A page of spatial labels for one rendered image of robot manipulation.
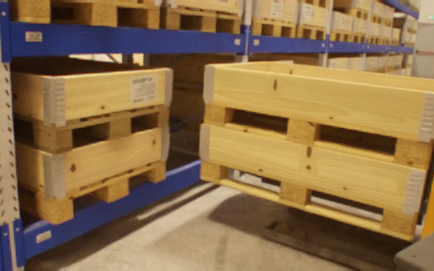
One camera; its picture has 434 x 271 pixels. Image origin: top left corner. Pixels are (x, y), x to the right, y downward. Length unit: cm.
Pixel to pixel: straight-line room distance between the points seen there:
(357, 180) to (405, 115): 38
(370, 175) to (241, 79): 81
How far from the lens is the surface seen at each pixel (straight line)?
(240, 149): 219
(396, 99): 188
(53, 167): 189
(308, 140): 201
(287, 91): 202
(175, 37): 240
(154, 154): 235
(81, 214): 213
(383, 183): 195
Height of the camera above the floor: 118
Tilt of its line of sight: 13 degrees down
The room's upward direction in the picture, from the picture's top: 4 degrees clockwise
